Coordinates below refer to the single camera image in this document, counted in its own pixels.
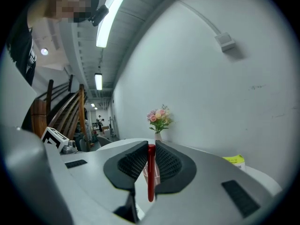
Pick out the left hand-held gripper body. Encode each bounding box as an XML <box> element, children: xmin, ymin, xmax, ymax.
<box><xmin>41</xmin><ymin>127</ymin><xmax>78</xmax><ymax>154</ymax></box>

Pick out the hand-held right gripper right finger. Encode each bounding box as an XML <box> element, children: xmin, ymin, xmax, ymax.
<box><xmin>145</xmin><ymin>139</ymin><xmax>282</xmax><ymax>225</ymax></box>

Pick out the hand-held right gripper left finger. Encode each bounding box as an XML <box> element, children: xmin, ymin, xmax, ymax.
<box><xmin>0</xmin><ymin>125</ymin><xmax>149</xmax><ymax>225</ymax></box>

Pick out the pink ribbed cup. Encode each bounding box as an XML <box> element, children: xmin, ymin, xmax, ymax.
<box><xmin>142</xmin><ymin>162</ymin><xmax>162</xmax><ymax>186</ymax></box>

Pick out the red pen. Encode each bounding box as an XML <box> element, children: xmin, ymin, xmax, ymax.
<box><xmin>147</xmin><ymin>143</ymin><xmax>156</xmax><ymax>203</ymax></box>

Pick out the brown wooden stair railing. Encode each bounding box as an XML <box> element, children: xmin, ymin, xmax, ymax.
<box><xmin>30</xmin><ymin>80</ymin><xmax>90</xmax><ymax>152</ymax></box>

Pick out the yellow-green and white book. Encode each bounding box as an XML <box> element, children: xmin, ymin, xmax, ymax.
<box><xmin>222</xmin><ymin>154</ymin><xmax>247</xmax><ymax>172</ymax></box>

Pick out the grey chair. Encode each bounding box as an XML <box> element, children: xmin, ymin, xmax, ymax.
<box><xmin>97</xmin><ymin>135</ymin><xmax>113</xmax><ymax>147</ymax></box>

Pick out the white curved table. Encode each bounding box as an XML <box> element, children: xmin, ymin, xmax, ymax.
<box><xmin>96</xmin><ymin>138</ymin><xmax>282</xmax><ymax>196</ymax></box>

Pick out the pink flower bouquet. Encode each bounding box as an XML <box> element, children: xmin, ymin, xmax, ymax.
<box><xmin>147</xmin><ymin>104</ymin><xmax>174</xmax><ymax>134</ymax></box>

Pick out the person's black printed shirt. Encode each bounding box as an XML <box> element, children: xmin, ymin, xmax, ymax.
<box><xmin>6</xmin><ymin>20</ymin><xmax>38</xmax><ymax>86</ymax></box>

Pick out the long ceiling light strip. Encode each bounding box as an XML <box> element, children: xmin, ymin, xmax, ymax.
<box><xmin>96</xmin><ymin>0</ymin><xmax>134</xmax><ymax>48</ymax></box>

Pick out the person's head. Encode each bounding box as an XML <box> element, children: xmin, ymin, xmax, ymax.
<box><xmin>44</xmin><ymin>0</ymin><xmax>100</xmax><ymax>23</ymax></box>

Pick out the black head camera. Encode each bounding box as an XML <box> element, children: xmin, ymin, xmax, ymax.
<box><xmin>88</xmin><ymin>5</ymin><xmax>110</xmax><ymax>27</ymax></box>

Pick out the white wall junction box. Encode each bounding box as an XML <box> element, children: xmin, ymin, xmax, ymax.
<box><xmin>215</xmin><ymin>31</ymin><xmax>235</xmax><ymax>53</ymax></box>

